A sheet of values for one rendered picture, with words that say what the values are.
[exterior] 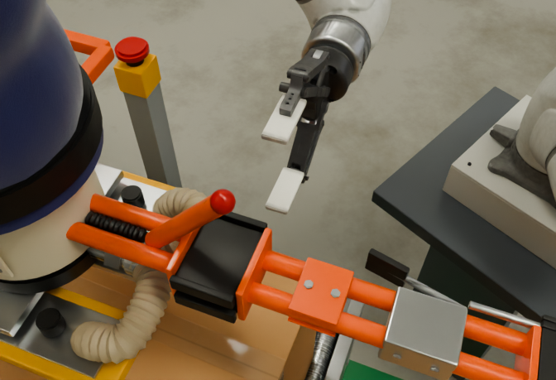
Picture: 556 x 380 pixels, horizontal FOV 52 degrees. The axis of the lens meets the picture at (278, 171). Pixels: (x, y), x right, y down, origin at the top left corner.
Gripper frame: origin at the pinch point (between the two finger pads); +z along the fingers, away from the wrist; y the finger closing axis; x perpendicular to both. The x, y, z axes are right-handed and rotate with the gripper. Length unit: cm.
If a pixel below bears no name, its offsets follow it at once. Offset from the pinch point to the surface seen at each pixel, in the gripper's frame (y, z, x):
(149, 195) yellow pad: 9.4, 3.1, 17.9
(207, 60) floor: 125, -144, 93
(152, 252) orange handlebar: -2.1, 16.3, 7.8
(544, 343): -2.8, 12.6, -30.9
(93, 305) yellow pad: 9.8, 19.9, 16.5
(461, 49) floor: 127, -195, -19
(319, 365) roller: 70, -5, -7
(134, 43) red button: 21, -37, 46
